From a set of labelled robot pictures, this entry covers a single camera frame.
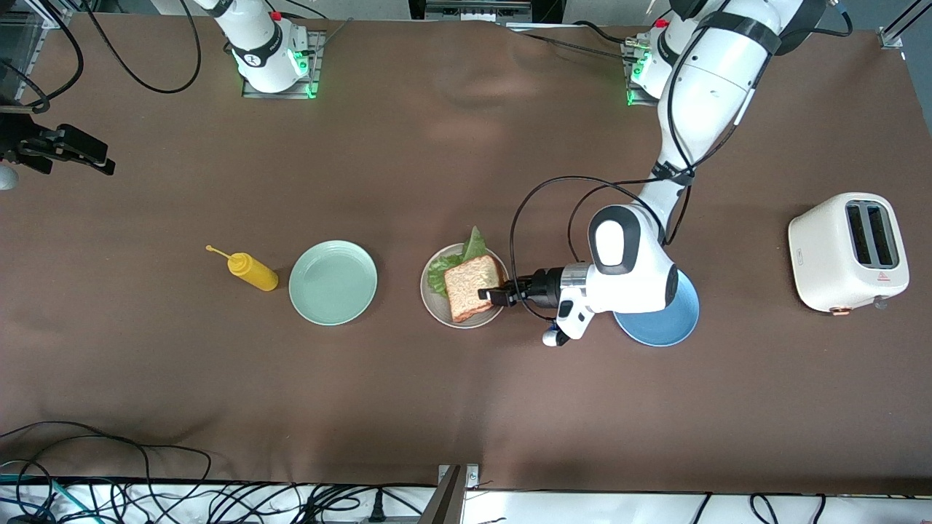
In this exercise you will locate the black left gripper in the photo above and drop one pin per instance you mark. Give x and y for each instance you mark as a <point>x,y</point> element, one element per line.
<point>543,284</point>

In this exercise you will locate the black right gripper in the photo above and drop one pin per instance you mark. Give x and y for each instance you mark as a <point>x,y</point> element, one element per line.
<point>28,140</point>

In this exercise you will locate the brown bread slice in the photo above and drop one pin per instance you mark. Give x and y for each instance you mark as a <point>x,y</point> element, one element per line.
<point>470,284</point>

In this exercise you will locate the green lettuce leaf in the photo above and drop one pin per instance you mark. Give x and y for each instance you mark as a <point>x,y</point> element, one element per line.
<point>473,244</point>

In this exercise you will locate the yellow squeeze bottle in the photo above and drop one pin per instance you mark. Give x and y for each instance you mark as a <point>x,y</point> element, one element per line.
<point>251,271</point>

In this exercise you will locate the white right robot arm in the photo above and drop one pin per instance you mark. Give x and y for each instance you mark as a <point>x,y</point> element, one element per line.
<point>258,44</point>

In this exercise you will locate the beige plate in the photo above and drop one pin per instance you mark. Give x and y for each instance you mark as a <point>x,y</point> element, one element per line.
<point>437,309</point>

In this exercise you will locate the blue plate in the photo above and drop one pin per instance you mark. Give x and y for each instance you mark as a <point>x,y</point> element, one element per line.
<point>655,329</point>

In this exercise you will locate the green plate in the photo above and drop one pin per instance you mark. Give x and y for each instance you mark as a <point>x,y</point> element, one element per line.
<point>333,282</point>

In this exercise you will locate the brown tablecloth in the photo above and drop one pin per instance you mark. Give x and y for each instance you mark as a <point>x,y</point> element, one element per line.
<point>466,400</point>

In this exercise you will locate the black power plug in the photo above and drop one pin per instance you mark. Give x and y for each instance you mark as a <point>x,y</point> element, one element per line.
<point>376,508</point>

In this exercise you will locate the black box device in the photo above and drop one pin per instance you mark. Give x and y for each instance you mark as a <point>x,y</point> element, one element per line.
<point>437,9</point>

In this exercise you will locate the white toaster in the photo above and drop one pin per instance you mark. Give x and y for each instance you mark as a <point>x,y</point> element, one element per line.
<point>823,262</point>

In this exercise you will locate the aluminium frame rail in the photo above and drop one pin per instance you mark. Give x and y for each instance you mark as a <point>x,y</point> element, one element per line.
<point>54,16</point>
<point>892,36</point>

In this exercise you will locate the aluminium frame post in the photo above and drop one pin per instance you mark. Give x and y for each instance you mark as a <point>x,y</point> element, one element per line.
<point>448,502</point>

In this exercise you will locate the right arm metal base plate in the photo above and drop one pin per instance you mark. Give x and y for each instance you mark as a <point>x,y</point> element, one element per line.
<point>277,94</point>

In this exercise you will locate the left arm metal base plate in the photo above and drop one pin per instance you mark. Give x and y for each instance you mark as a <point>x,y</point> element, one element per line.
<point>635,100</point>

